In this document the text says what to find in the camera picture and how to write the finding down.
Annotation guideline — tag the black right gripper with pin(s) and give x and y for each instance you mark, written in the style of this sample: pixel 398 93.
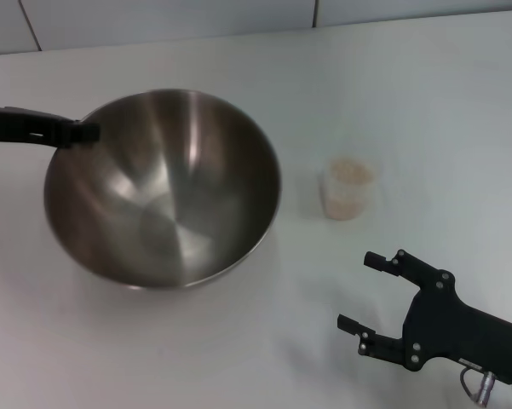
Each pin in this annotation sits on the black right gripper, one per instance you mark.
pixel 451 332

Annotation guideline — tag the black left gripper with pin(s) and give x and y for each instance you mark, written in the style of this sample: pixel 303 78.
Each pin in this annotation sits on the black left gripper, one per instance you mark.
pixel 4 125

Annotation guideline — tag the stainless steel mixing bowl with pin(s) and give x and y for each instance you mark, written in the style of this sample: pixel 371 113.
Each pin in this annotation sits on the stainless steel mixing bowl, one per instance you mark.
pixel 174 191

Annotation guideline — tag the clear plastic measuring cup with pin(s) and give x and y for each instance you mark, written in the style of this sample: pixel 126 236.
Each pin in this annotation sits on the clear plastic measuring cup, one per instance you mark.
pixel 345 202

